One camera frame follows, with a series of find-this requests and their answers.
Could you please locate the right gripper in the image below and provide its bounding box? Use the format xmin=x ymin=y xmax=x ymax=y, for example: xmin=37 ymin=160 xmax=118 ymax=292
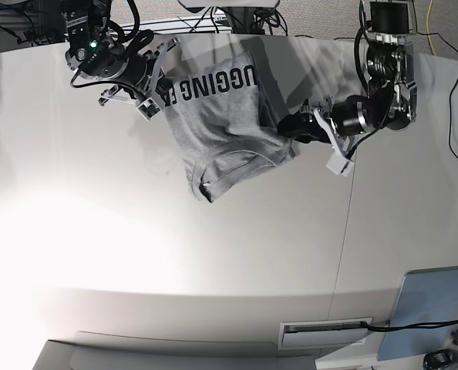
xmin=113 ymin=52 xmax=163 ymax=99

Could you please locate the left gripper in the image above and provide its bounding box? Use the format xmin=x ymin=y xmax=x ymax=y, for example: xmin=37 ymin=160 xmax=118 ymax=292
xmin=277 ymin=95 xmax=368 ymax=158

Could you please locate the grey T-shirt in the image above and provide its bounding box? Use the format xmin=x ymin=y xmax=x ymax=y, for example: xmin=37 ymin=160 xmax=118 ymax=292
xmin=163 ymin=39 xmax=295 ymax=203

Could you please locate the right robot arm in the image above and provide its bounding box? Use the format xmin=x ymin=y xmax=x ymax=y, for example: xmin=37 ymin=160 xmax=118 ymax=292
xmin=62 ymin=1 xmax=333 ymax=153

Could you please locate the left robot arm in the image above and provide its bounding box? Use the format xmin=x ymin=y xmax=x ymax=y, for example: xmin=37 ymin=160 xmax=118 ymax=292
xmin=134 ymin=2 xmax=416 ymax=172

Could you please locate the blue-grey laptop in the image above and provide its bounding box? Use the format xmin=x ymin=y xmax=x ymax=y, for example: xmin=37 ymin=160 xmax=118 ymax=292
xmin=377 ymin=267 xmax=458 ymax=362

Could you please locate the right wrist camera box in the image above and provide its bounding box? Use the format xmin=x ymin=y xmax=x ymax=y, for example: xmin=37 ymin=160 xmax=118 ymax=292
xmin=136 ymin=97 xmax=163 ymax=122

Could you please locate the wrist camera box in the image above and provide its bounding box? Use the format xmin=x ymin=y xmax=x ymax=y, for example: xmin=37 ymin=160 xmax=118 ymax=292
xmin=136 ymin=97 xmax=163 ymax=122
xmin=326 ymin=153 xmax=355 ymax=177

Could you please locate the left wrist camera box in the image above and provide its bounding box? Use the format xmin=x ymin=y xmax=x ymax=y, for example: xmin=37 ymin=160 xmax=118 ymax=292
xmin=326 ymin=153 xmax=355 ymax=177

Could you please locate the yellow cable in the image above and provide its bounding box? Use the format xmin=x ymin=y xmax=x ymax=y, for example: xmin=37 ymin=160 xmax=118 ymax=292
xmin=425 ymin=0 xmax=437 ymax=57

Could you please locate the black laptop cable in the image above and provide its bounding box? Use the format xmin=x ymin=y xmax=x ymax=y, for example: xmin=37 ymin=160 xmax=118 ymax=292
xmin=362 ymin=318 xmax=458 ymax=333

